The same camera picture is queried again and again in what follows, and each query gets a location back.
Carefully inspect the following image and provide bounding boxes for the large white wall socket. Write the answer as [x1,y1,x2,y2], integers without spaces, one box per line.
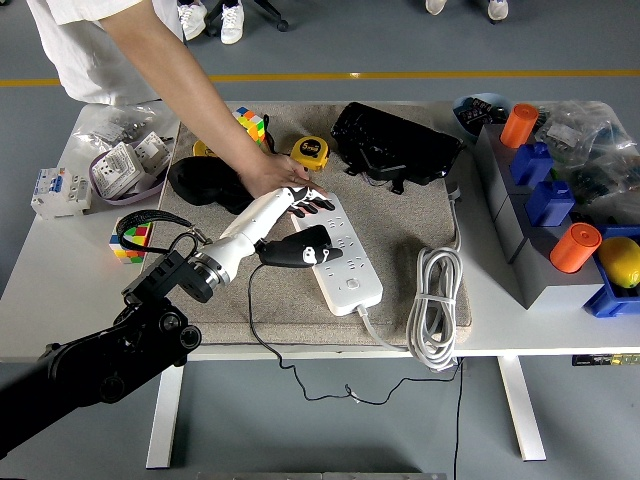
[93,142,147,199]

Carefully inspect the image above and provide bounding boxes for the yellow lemon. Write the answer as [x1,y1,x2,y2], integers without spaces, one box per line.
[597,236,640,289]

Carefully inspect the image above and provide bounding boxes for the black power adapter plug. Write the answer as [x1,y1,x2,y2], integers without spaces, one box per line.
[287,224,332,249]

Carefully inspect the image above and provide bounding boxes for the black office chair base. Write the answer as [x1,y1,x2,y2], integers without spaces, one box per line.
[205,0,290,37]

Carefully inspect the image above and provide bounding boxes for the clear bag of dark parts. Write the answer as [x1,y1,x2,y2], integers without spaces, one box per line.
[562,147,640,221]

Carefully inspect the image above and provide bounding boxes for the small white wall socket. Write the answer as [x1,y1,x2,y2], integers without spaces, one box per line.
[133,130,175,175]

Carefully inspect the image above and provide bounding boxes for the person's right hand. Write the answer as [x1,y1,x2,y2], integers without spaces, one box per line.
[238,151,330,201]

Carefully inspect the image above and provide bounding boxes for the black plastic tray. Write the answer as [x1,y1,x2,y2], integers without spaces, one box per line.
[329,101,465,194]

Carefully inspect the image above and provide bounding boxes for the black table control panel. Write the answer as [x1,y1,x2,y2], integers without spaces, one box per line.
[572,352,640,367]

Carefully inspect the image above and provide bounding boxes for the white power strip cable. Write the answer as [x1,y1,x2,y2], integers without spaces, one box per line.
[355,184,465,372]

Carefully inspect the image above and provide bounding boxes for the grey-brown mat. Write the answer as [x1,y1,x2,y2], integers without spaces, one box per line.
[129,102,472,347]

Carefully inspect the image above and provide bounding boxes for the white power strip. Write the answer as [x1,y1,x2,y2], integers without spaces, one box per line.
[292,193,385,317]

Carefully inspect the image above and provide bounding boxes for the blue plastic block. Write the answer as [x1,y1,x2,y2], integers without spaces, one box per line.
[508,141,554,187]
[523,180,576,228]

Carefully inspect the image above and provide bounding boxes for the thin black adapter cord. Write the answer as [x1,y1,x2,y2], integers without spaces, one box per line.
[247,263,461,405]

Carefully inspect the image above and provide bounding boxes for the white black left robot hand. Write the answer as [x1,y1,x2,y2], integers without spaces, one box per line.
[204,184,345,276]

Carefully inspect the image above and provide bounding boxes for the orange cylinder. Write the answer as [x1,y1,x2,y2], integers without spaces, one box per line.
[549,222,603,274]
[499,103,540,150]

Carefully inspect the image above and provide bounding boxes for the purple shallow bowl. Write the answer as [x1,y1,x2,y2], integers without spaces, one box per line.
[88,141,170,207]

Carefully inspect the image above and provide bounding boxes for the grey block holder box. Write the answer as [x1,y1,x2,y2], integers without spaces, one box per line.
[473,122,606,312]

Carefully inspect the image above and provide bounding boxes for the clear bag with white label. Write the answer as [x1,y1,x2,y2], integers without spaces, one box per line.
[535,99,636,164]

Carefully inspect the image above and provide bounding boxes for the clear bag of screws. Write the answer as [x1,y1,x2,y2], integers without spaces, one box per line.
[72,103,181,154]

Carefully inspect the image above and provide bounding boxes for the white table leg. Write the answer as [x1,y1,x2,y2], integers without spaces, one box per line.
[145,360,185,470]
[497,355,547,463]

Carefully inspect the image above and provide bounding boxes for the yellow tape measure round label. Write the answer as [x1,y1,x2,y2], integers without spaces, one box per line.
[289,135,331,173]

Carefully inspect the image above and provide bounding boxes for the black hanging cable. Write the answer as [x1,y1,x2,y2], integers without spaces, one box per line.
[452,357,465,480]

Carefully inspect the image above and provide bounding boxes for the blue storage bin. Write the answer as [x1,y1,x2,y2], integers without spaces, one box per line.
[582,223,640,319]

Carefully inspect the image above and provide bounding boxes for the black fabric pouch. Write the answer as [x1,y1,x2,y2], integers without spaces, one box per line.
[167,156,256,215]

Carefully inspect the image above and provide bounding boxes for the light blue bowl of parts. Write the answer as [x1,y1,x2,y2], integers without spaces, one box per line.
[451,91,515,141]

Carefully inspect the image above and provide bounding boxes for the colourful puzzle cube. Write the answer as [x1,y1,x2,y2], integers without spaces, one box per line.
[232,105,266,146]
[108,219,153,265]

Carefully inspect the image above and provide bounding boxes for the white circuit breaker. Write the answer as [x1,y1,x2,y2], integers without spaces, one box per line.
[30,165,94,220]

